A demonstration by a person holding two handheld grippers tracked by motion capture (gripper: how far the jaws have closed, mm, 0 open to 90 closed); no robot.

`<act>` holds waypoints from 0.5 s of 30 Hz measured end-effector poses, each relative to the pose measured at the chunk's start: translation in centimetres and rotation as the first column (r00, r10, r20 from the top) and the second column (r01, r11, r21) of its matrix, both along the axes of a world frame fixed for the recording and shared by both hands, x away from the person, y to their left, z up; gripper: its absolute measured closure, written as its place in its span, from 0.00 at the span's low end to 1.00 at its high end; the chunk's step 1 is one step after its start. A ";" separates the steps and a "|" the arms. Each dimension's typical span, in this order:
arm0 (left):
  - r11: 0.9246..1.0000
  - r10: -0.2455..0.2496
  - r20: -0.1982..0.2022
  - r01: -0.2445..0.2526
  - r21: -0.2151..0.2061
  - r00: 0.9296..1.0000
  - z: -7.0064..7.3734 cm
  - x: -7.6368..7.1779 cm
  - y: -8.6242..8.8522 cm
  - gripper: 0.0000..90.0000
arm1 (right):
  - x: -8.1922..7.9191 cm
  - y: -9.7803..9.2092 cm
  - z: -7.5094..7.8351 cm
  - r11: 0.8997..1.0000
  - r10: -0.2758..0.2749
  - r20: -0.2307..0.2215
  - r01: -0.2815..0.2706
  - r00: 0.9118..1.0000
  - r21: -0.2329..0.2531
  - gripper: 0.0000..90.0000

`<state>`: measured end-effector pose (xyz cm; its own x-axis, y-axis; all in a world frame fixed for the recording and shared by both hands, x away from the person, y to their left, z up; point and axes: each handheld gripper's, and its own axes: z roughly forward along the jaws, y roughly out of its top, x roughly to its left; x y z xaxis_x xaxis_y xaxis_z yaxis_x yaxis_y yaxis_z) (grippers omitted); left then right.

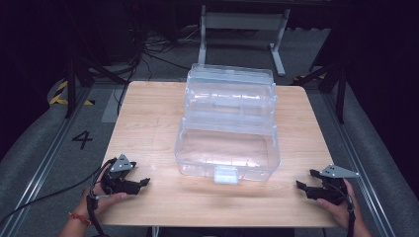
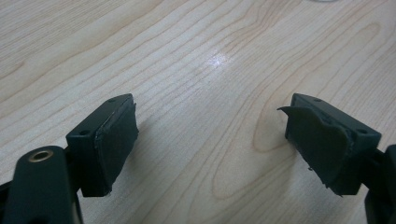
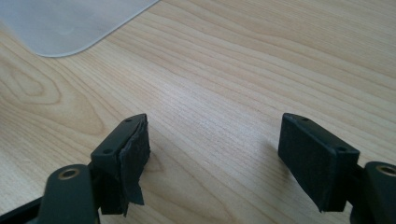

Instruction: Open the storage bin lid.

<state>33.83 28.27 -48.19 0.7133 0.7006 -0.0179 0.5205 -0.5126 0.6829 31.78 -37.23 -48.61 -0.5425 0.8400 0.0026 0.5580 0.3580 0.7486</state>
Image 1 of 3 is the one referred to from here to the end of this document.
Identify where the black floor cable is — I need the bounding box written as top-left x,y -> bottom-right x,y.
0,167 -> 101,226

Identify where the red orange bead bracelet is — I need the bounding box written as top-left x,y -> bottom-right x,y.
67,211 -> 93,227

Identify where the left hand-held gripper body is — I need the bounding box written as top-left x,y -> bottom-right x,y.
99,153 -> 141,196

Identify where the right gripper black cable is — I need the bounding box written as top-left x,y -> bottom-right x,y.
329,182 -> 357,237

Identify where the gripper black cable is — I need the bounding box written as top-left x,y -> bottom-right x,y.
85,157 -> 119,237
329,182 -> 357,237

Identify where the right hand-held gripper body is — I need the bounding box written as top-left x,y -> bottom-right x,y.
315,164 -> 360,205

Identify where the clear plastic storage box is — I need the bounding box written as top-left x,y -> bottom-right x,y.
174,62 -> 282,186

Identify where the white metal desk frame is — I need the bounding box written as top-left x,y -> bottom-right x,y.
196,4 -> 292,78

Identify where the yellow black floor tape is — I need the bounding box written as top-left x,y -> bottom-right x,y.
48,80 -> 97,107

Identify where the person's right hand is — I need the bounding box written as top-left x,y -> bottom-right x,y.
316,179 -> 359,228

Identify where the metal floor rail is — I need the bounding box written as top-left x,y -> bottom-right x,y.
0,86 -> 94,237
321,92 -> 398,237

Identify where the black tripod stand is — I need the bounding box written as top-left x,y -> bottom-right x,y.
291,58 -> 348,125
63,54 -> 130,119

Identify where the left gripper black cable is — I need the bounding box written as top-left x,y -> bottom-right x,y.
85,157 -> 119,237

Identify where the person's left hand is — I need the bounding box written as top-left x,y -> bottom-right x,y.
76,164 -> 128,221

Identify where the tangle of black cables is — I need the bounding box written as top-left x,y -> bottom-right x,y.
115,19 -> 210,117

